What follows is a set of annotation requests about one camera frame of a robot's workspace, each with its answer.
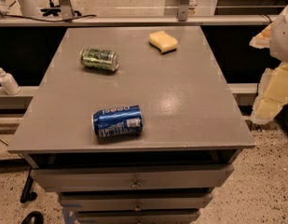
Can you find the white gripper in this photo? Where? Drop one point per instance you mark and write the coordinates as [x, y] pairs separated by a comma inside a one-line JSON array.
[[283, 38]]

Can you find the green soda can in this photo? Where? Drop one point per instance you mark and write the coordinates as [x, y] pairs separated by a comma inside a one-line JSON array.
[[99, 59]]

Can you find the blue Pepsi can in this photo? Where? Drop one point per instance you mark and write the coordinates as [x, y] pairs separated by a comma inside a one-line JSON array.
[[117, 121]]

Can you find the grey drawer cabinet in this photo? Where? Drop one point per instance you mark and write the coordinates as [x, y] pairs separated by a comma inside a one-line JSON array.
[[190, 116]]

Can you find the yellow sponge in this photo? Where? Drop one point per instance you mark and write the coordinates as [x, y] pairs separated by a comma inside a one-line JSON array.
[[163, 41]]

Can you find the bottom grey drawer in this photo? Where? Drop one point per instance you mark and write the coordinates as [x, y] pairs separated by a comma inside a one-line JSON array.
[[184, 216]]

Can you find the grey drawer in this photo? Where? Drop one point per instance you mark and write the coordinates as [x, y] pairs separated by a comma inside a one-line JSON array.
[[184, 216], [136, 201], [133, 178]]

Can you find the top grey drawer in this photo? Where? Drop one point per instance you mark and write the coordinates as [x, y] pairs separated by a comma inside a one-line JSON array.
[[133, 178]]

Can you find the middle grey drawer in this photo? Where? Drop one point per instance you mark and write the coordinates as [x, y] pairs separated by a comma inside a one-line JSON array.
[[136, 201]]

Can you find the white pump bottle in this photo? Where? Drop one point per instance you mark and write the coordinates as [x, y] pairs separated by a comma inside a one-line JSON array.
[[8, 83]]

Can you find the black caster wheel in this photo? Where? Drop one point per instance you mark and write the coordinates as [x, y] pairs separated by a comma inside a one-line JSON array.
[[27, 194]]

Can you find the black object on floor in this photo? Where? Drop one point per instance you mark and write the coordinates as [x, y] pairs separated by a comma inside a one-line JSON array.
[[34, 217]]

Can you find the grey metal bracket right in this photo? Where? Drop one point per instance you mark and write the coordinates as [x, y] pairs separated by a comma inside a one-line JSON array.
[[183, 7]]

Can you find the grey metal bracket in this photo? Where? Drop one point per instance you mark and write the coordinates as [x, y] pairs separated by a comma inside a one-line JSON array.
[[183, 7], [66, 9]]

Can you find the grey metal bracket left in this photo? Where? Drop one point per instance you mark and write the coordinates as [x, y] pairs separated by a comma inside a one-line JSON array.
[[66, 9]]

